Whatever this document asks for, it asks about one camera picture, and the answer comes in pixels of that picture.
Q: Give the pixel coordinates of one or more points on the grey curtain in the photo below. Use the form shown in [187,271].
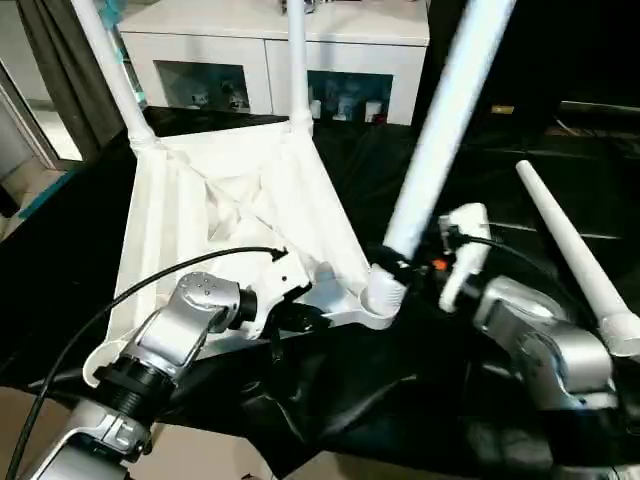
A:
[60,75]

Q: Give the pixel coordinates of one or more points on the white glass-door cabinet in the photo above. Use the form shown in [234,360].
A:
[225,30]

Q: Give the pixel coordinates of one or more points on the white plastic table top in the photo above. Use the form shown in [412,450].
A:
[225,200]

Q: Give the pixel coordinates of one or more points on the white plastic table leg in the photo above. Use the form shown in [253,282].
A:
[297,60]
[565,240]
[110,75]
[440,140]

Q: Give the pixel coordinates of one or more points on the teal white plastic package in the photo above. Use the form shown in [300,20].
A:
[120,50]

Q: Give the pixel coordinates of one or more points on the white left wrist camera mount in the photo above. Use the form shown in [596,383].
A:
[280,280]

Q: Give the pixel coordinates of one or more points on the dark grey crumpled bundle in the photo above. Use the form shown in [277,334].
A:
[310,4]

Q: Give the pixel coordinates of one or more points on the black table mat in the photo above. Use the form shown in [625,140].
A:
[350,390]

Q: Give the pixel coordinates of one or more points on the teal floor mat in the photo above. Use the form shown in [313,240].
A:
[45,192]

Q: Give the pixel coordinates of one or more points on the small beige label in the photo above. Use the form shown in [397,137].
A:
[503,109]

